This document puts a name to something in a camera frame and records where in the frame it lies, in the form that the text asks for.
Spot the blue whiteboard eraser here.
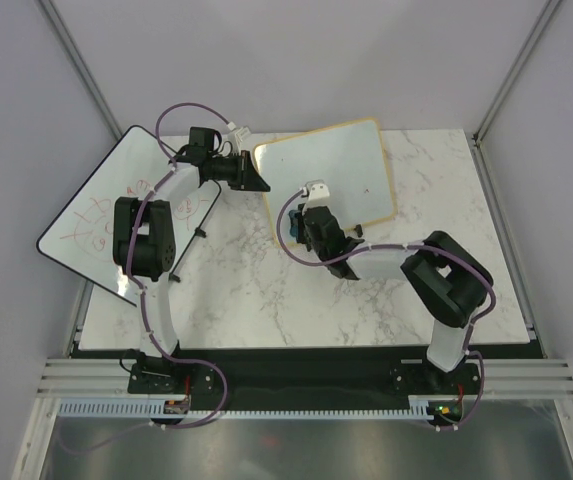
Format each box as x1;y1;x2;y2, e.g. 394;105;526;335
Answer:
288;210;301;243

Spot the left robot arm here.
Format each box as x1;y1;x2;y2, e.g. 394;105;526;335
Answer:
112;127;270;359

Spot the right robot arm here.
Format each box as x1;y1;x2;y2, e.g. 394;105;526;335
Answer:
288;204;494;394

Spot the yellow framed whiteboard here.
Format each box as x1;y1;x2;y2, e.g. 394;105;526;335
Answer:
252;118;397;246

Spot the black framed whiteboard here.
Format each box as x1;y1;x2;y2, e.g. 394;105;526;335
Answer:
35;125;220;306

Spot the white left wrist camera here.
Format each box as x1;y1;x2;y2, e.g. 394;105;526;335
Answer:
226;122;251;153

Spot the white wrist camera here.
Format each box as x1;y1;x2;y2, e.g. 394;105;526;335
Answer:
226;122;251;153
300;180;330;213

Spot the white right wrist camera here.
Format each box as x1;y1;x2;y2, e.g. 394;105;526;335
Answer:
300;180;330;213

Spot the right aluminium corner post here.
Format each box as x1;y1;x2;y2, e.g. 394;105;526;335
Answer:
470;0;565;146

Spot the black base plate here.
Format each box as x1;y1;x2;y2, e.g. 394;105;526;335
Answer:
128;347;481;413

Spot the white slotted cable duct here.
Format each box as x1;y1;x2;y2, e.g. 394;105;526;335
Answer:
58;398;434;421

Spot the aluminium rail frame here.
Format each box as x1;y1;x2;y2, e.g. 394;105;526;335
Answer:
37;359;573;400

